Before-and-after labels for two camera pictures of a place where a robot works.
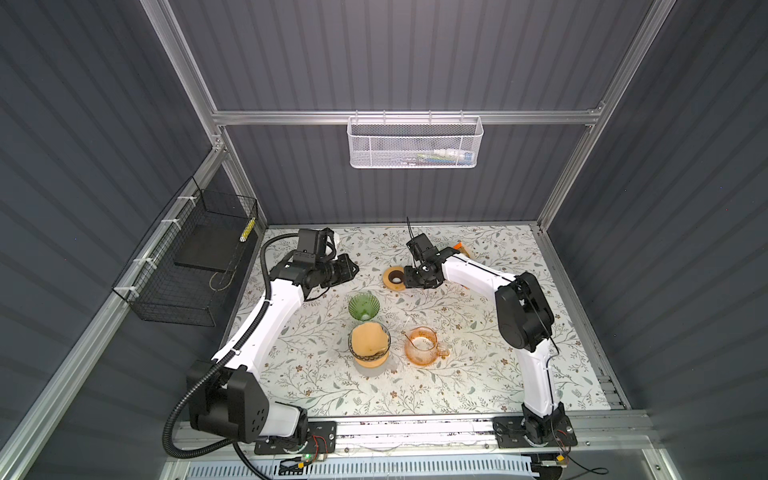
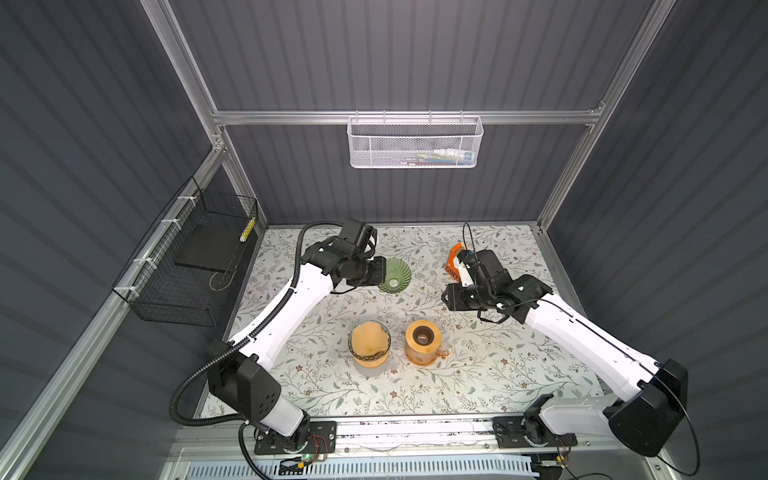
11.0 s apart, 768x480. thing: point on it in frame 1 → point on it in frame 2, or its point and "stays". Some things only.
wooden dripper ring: x=373 y=363 stays
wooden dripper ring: x=392 y=273 → x=423 y=349
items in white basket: x=442 y=156 stays
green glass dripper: x=364 y=306 → x=397 y=276
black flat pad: x=212 y=247 stays
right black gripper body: x=415 y=277 → x=464 y=297
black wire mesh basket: x=185 y=270 stays
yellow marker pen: x=247 y=230 stays
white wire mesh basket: x=409 y=142 stays
